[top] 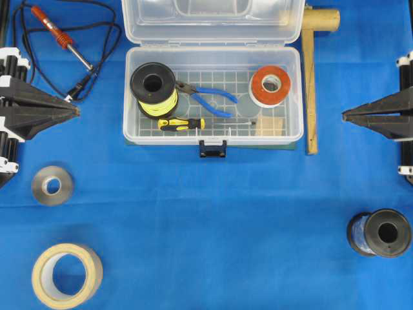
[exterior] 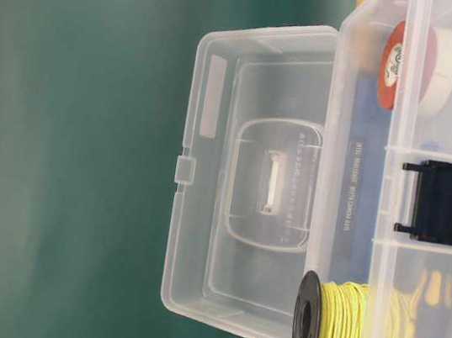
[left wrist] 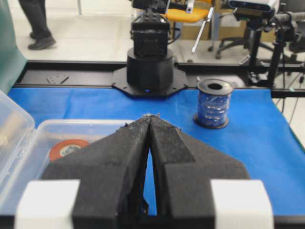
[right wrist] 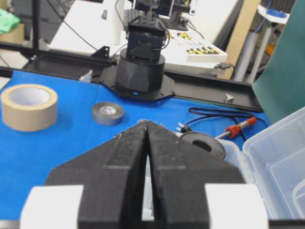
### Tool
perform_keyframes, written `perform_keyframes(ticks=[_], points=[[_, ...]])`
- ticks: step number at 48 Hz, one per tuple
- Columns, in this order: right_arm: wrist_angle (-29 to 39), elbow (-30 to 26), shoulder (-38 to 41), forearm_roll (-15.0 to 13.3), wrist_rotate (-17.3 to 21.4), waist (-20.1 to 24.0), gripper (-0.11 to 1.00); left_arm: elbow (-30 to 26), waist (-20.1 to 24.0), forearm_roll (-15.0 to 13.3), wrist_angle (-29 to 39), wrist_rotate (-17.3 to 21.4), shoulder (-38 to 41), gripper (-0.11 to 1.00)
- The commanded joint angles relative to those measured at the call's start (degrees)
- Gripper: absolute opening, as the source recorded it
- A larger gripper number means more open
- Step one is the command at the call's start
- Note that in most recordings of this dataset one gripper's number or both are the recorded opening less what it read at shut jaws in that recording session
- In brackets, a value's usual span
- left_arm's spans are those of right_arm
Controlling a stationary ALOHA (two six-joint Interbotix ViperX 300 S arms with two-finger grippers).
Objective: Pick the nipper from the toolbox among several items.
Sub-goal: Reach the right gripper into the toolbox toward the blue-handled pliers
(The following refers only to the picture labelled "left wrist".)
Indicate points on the blue wire spool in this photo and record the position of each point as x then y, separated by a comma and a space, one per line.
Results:
213, 103

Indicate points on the yellow office chair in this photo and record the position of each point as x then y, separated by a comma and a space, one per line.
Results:
197, 10

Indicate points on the clear plastic toolbox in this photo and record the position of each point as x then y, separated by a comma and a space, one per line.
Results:
34, 157

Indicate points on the black aluminium rail frame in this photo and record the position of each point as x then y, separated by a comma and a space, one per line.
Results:
110, 75

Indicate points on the blue table mat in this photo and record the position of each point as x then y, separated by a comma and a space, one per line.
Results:
257, 133

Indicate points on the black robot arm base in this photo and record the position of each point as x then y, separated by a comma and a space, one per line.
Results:
150, 70

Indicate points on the person legs dark trousers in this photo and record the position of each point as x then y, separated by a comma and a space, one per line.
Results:
35, 11

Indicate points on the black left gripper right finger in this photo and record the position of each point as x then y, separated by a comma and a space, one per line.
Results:
200, 187

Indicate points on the black office chair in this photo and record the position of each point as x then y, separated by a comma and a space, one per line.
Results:
230, 35

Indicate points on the green curtain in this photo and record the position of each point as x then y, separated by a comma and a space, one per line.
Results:
12, 62

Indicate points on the red tape roll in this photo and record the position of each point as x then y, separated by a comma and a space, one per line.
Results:
66, 147

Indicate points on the clear toolbox lid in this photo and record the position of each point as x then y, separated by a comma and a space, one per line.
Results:
15, 124

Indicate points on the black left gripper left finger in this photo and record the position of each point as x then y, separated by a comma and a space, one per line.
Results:
90, 188

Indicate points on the white depth camera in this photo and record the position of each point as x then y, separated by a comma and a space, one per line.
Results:
255, 8

